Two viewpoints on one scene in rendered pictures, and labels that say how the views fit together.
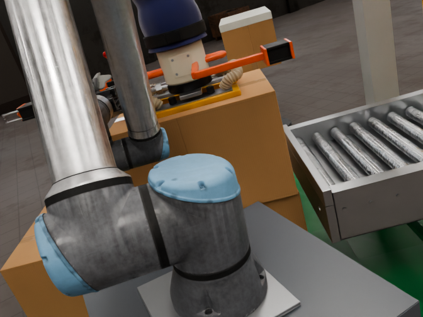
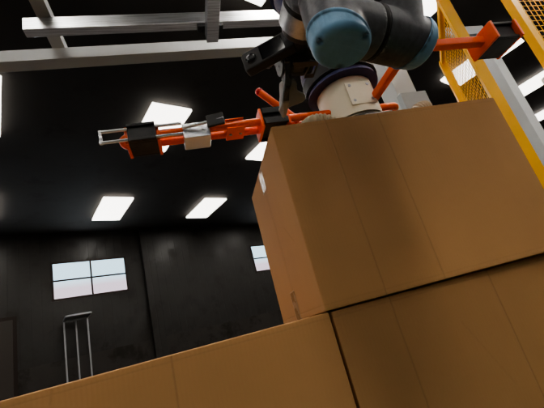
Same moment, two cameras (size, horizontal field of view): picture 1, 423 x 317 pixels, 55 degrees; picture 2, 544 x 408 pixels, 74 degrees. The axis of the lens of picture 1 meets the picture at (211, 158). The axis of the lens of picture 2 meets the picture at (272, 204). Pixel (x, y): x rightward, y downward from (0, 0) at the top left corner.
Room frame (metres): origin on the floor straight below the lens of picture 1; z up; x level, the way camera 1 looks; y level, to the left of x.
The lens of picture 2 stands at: (0.71, 0.61, 0.54)
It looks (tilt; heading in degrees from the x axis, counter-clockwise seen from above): 19 degrees up; 340
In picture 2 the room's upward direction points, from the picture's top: 15 degrees counter-clockwise
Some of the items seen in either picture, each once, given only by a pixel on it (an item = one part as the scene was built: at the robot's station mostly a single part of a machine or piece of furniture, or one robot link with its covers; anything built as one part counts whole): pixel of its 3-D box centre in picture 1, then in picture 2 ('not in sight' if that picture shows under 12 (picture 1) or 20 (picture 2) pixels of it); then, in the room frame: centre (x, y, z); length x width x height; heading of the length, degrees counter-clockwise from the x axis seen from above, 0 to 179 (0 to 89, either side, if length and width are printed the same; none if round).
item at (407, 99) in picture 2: not in sight; (419, 112); (2.34, -1.17, 1.62); 0.20 x 0.05 x 0.30; 86
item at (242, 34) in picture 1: (248, 39); not in sight; (3.45, -0.59, 0.82); 0.60 x 0.40 x 0.40; 171
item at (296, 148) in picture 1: (302, 157); not in sight; (1.48, -0.36, 0.58); 0.70 x 0.03 x 0.06; 176
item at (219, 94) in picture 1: (192, 98); not in sight; (1.41, 0.00, 0.97); 0.34 x 0.10 x 0.05; 85
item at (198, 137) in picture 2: not in sight; (196, 135); (1.54, 0.46, 1.07); 0.07 x 0.07 x 0.04; 85
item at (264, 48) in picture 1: (277, 51); (494, 40); (1.22, -0.28, 1.07); 0.09 x 0.08 x 0.05; 175
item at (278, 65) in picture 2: (104, 102); (296, 48); (1.24, 0.26, 1.07); 0.12 x 0.09 x 0.08; 175
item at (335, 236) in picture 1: (306, 180); not in sight; (1.48, -0.35, 0.47); 0.70 x 0.03 x 0.15; 176
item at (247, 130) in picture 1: (204, 146); (384, 216); (1.50, 0.01, 0.74); 0.60 x 0.40 x 0.40; 84
